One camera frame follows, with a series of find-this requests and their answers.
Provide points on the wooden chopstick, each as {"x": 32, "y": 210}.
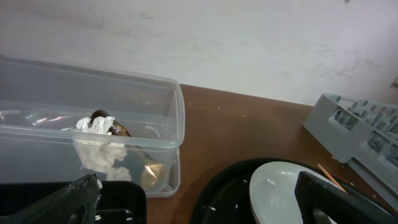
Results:
{"x": 330, "y": 177}

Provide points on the grey dishwasher rack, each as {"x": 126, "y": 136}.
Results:
{"x": 362, "y": 134}

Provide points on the black rectangular tray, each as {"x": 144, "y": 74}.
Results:
{"x": 120, "y": 202}

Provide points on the grey plate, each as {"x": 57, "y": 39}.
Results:
{"x": 272, "y": 193}

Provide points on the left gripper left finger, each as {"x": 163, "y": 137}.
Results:
{"x": 74, "y": 203}

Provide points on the clear plastic bin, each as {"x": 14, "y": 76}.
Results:
{"x": 60, "y": 122}

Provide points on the white tissue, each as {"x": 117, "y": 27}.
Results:
{"x": 100, "y": 156}

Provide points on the round black tray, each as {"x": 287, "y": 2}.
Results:
{"x": 226, "y": 198}

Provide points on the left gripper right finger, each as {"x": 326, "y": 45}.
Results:
{"x": 322, "y": 202}

